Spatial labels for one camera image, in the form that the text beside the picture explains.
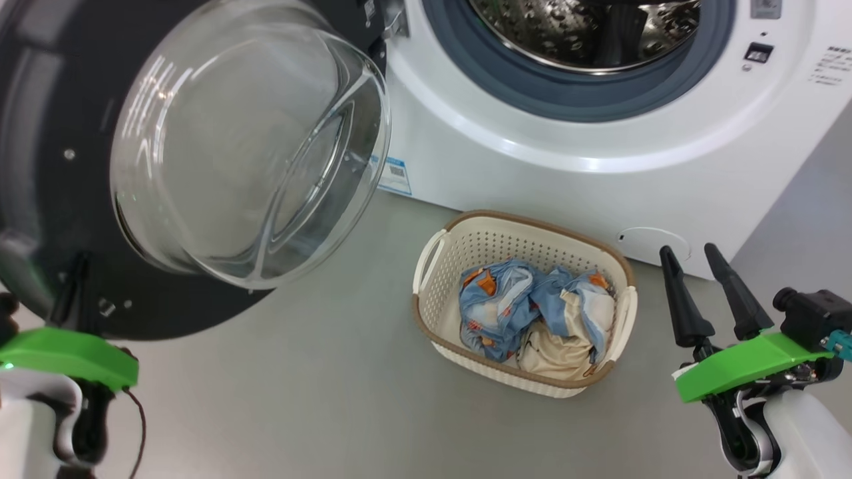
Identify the cream perforated laundry basket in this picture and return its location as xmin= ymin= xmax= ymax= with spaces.
xmin=412 ymin=210 xmax=638 ymax=399

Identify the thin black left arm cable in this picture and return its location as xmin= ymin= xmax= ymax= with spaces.
xmin=122 ymin=388 xmax=147 ymax=479

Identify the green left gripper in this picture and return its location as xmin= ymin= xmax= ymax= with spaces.
xmin=0 ymin=253 xmax=139 ymax=466

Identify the blue energy label sticker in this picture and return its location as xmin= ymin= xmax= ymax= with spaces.
xmin=378 ymin=156 xmax=412 ymax=196

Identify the white front-load washing machine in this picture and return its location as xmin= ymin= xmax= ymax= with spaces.
xmin=373 ymin=0 xmax=852 ymax=280

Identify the teal right camera cable plug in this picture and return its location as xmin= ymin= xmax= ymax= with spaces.
xmin=821 ymin=333 xmax=852 ymax=362

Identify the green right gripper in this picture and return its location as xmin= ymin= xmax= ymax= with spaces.
xmin=660 ymin=243 xmax=843 ymax=466

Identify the blue and cream garment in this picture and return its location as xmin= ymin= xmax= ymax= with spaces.
xmin=516 ymin=266 xmax=616 ymax=381

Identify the blue orange patterned garment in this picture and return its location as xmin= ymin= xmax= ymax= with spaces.
xmin=458 ymin=259 xmax=553 ymax=363

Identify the black washer door glass bowl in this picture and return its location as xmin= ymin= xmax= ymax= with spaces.
xmin=0 ymin=0 xmax=393 ymax=341

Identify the round white filter cover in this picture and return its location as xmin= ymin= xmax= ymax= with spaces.
xmin=616 ymin=228 xmax=693 ymax=263

